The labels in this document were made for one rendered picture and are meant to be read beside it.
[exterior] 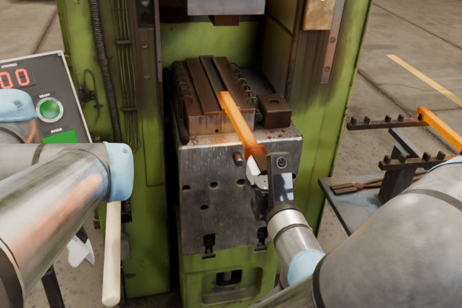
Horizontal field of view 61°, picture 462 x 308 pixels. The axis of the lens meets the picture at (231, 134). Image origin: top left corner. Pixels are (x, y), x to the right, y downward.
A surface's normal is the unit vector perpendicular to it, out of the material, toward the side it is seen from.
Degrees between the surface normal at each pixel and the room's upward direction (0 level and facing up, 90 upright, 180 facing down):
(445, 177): 24
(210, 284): 90
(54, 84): 60
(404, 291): 64
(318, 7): 90
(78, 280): 0
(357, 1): 90
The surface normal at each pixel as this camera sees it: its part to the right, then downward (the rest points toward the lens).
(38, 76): 0.55, -0.04
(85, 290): 0.05, -0.84
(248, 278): 0.22, 0.53
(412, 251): -0.38, -0.39
